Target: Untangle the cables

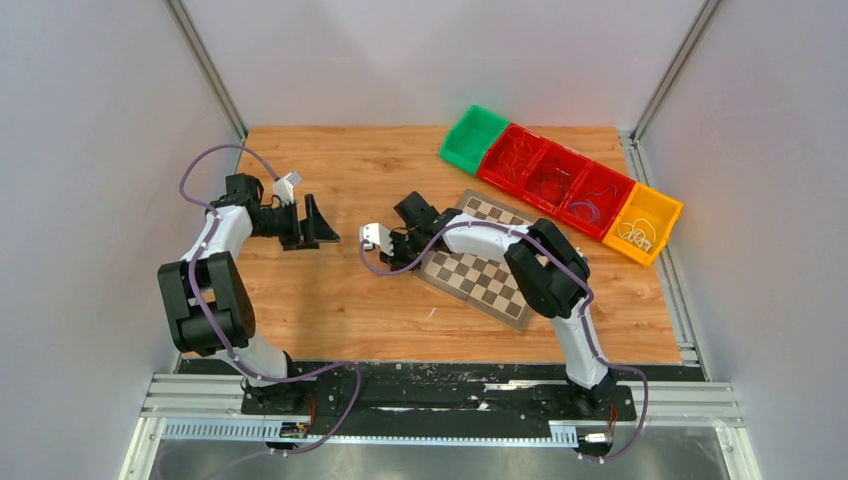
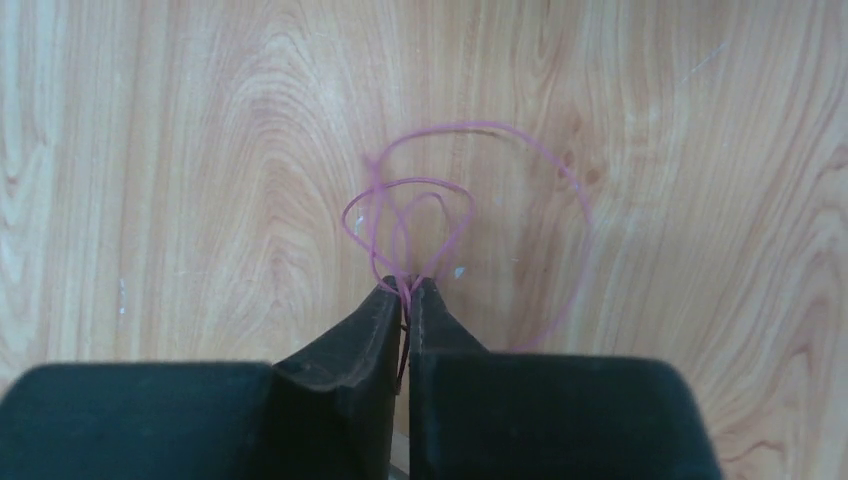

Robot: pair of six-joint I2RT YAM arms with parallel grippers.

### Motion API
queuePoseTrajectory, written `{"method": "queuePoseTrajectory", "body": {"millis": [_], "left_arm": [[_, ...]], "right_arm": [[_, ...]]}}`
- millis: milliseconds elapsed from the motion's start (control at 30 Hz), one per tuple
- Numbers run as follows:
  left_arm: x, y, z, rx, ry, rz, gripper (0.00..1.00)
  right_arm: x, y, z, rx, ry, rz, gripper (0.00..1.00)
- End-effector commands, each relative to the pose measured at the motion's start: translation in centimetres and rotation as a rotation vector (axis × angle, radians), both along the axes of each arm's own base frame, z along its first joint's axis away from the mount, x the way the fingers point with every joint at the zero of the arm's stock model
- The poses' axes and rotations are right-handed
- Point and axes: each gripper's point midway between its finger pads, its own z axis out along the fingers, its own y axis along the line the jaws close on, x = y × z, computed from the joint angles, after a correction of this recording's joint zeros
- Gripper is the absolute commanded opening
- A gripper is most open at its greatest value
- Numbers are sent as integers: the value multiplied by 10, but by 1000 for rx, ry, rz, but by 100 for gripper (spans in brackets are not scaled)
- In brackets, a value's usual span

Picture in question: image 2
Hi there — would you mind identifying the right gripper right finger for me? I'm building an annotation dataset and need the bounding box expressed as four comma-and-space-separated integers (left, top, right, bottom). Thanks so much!
408, 279, 722, 479

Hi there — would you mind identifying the pink wire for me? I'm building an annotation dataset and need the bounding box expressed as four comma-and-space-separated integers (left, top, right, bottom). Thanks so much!
341, 120, 596, 392

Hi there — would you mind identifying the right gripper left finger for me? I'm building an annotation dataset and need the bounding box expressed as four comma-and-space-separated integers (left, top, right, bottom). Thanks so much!
1, 276, 401, 479

